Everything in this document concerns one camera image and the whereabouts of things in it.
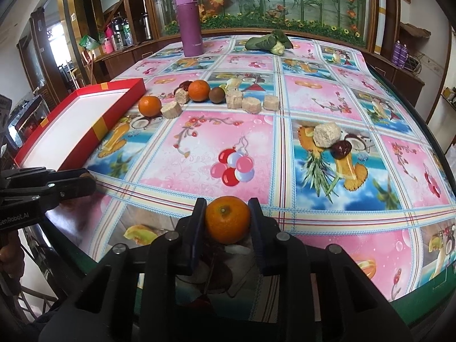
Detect orange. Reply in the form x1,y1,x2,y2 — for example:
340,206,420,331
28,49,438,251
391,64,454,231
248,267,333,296
138,96,162,117
188,80,210,102
205,196,251,245

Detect dark red jujube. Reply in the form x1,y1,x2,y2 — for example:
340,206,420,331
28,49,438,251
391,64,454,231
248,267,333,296
330,140,352,160
173,80,192,94

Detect large beige cake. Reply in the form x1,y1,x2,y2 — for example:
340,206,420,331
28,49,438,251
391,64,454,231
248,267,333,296
313,122,342,148

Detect beige hexagonal cake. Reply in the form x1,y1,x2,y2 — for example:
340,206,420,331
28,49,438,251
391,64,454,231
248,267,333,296
161,100,182,119

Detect beige cake block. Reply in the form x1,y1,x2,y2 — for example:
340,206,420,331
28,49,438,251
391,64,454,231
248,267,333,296
242,97,262,114
226,89,243,109
263,95,280,111

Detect brown round fruit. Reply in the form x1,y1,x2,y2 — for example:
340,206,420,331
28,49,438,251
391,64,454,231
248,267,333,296
209,87,226,104

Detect red gift box tray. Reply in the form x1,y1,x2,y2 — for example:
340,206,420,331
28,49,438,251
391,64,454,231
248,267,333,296
15,78,146,171

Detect colourful fruit print tablecloth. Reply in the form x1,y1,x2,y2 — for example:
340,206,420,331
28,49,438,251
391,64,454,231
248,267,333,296
48,36,455,301

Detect pink bottle on counter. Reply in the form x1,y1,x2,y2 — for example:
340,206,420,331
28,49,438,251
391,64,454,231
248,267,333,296
103,26,114,54

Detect green leafy vegetable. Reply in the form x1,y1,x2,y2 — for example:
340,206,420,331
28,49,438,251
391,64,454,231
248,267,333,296
244,29,294,56

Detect purple bottles on shelf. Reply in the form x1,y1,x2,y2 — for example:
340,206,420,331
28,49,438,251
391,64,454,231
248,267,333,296
391,40,409,69

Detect purple thermos bottle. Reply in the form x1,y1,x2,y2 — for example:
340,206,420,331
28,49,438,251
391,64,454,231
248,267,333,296
174,0,203,57

